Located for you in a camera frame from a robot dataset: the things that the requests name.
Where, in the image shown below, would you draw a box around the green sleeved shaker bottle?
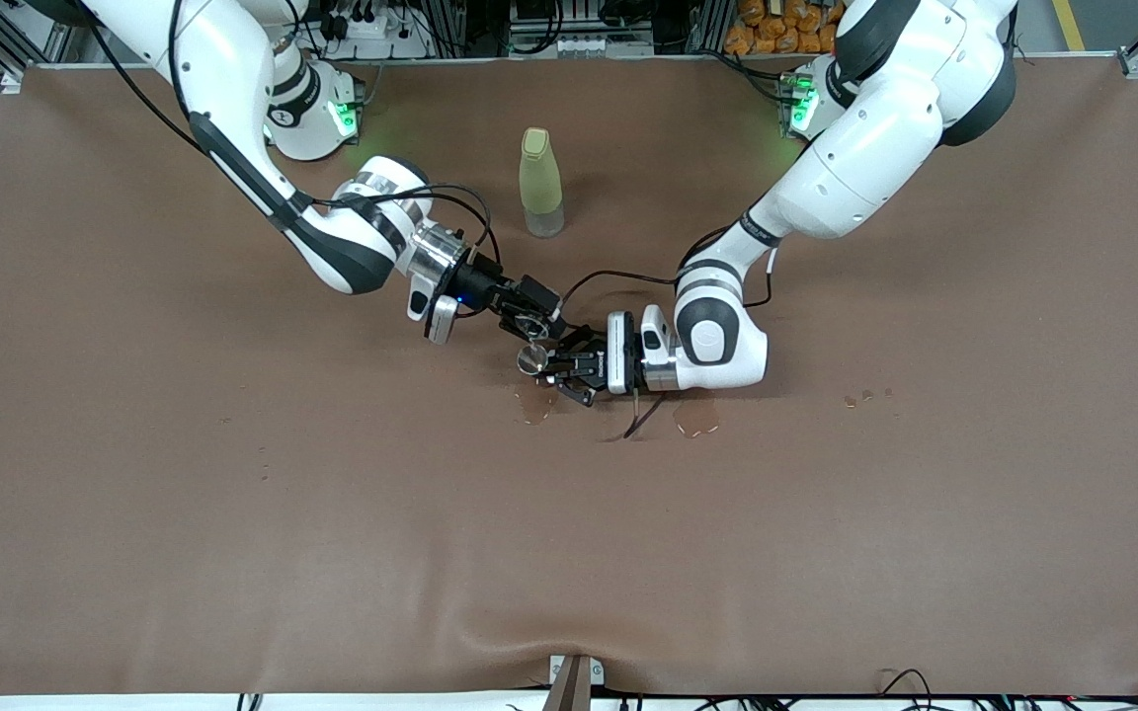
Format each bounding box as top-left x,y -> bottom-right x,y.
519,126 -> 566,239

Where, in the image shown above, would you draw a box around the brown table mat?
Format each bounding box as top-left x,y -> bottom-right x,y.
0,54 -> 1138,697

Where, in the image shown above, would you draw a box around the white connector strip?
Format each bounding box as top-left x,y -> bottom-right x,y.
520,33 -> 656,58

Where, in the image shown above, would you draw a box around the white power strip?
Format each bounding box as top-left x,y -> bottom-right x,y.
317,0 -> 432,60

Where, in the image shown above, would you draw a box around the orange snack packages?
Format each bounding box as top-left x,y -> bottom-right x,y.
724,0 -> 852,56

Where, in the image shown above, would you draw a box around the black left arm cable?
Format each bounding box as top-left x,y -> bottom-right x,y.
559,225 -> 777,441

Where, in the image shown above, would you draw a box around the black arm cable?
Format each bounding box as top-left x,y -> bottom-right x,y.
559,225 -> 777,441
85,0 -> 503,297

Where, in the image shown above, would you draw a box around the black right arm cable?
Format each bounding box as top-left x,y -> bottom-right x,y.
85,0 -> 503,297

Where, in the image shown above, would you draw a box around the black cable loop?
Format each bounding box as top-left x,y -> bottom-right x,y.
875,669 -> 935,707

